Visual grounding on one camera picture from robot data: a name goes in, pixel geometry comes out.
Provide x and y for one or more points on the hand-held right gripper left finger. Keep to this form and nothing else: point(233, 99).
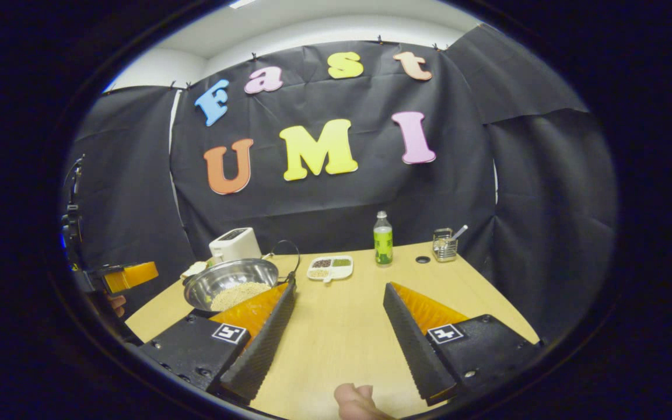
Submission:
point(266, 350)

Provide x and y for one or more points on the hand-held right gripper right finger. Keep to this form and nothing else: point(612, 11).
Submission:
point(415, 350)

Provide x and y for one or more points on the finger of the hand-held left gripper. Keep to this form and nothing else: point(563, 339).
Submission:
point(132, 276)

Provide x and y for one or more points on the stainless steel pot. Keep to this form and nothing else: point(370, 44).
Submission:
point(225, 274)

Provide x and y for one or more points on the black equipment stand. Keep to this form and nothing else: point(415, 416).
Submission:
point(73, 221)

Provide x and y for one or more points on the pile of soybeans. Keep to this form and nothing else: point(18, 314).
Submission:
point(237, 294)

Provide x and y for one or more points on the small cream object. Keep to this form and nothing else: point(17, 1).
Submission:
point(194, 269)

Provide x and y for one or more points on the white divided dish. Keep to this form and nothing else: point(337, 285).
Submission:
point(330, 268)

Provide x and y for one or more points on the white toaster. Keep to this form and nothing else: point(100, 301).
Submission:
point(234, 245)

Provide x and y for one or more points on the green label bottle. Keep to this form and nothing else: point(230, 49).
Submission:
point(383, 245)

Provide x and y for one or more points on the metal spoon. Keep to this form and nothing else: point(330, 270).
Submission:
point(461, 231)

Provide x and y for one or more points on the black backdrop cloth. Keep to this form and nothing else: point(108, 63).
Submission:
point(342, 198)

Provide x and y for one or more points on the large ceiling light panel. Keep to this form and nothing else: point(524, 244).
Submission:
point(241, 3)

